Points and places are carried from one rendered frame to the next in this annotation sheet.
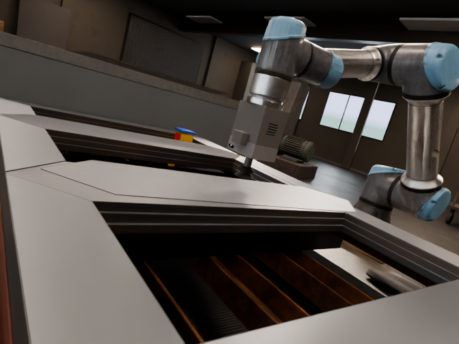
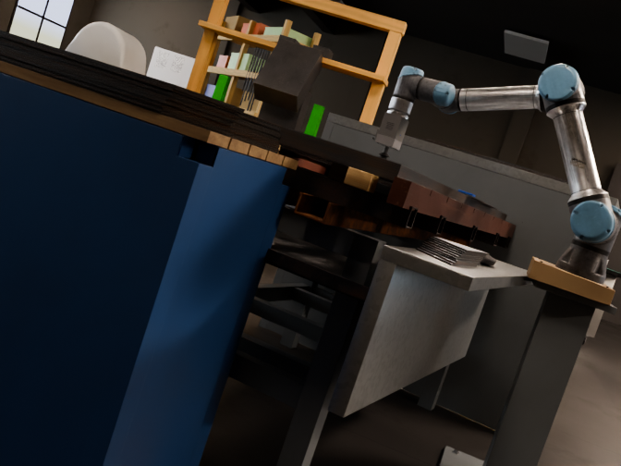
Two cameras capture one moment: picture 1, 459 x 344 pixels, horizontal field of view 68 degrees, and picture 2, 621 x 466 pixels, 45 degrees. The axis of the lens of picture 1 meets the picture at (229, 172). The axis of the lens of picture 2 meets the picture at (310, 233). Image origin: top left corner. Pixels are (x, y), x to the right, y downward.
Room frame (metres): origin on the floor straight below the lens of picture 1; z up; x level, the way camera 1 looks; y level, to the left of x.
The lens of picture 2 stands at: (-0.67, -2.17, 0.79)
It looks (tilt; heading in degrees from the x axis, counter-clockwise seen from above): 5 degrees down; 61
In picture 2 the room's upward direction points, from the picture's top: 19 degrees clockwise
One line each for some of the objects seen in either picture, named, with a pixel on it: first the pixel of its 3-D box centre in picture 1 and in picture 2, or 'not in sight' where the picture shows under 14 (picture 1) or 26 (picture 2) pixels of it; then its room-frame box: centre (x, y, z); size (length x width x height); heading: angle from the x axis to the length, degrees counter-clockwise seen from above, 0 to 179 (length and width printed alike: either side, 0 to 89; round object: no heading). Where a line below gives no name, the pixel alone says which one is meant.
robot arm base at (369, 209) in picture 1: (371, 213); (585, 260); (1.20, -0.53, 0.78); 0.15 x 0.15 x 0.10
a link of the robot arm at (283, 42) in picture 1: (281, 50); (408, 84); (0.70, -0.03, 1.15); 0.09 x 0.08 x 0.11; 124
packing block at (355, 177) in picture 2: not in sight; (361, 179); (0.21, -0.73, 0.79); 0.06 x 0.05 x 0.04; 128
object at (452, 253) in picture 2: not in sight; (449, 251); (0.52, -0.73, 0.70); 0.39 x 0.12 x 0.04; 38
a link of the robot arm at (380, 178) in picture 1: (385, 184); (599, 225); (1.19, -0.54, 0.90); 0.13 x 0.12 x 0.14; 34
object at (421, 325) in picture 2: not in sight; (433, 321); (0.76, -0.47, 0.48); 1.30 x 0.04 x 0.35; 38
